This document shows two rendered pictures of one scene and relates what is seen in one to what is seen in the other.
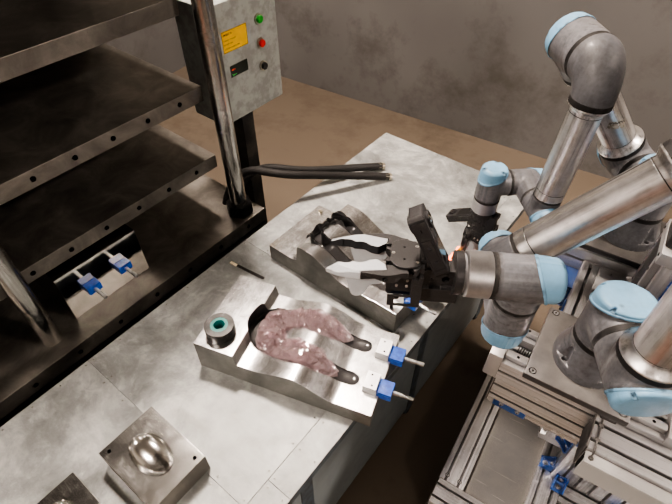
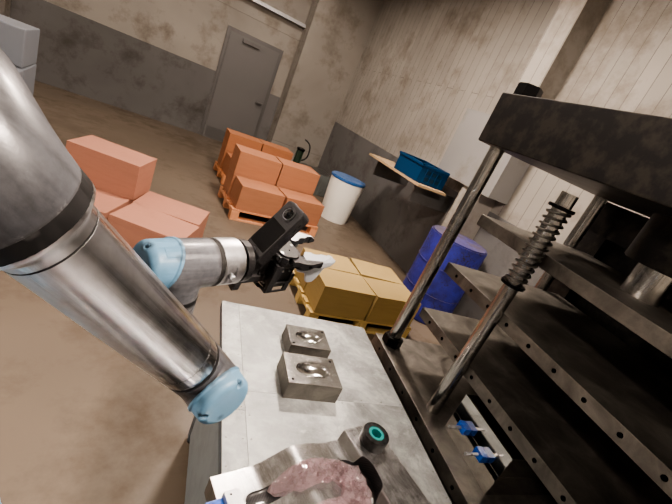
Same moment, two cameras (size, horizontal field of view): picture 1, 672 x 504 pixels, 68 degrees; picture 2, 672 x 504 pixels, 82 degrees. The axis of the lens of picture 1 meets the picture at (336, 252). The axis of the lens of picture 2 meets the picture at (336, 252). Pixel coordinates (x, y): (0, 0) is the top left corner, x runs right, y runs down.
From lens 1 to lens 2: 1.15 m
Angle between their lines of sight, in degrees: 93
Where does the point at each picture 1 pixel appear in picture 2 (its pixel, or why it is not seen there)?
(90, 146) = (567, 380)
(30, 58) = (614, 307)
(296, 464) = (236, 428)
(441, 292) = not seen: hidden behind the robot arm
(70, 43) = (648, 329)
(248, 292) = (403, 490)
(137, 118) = (615, 420)
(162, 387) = (356, 419)
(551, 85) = not seen: outside the picture
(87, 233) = (502, 410)
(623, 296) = not seen: outside the picture
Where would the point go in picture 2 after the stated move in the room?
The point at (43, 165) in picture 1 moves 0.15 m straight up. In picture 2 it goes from (539, 348) to (566, 310)
